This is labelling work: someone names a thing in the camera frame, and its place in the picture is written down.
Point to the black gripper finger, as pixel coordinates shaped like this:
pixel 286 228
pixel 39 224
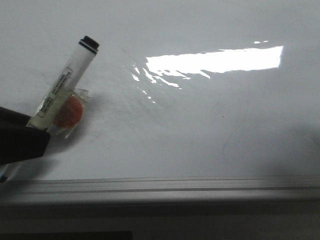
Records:
pixel 17 141

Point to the white whiteboard marker pen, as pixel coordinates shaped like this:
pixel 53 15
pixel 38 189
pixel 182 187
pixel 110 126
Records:
pixel 52 102

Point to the red round magnet taped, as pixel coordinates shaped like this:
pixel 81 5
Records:
pixel 70 114

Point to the white glossy whiteboard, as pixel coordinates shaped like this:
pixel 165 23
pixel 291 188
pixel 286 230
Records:
pixel 179 88

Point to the aluminium whiteboard frame rail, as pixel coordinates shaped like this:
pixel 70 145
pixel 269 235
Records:
pixel 159 191

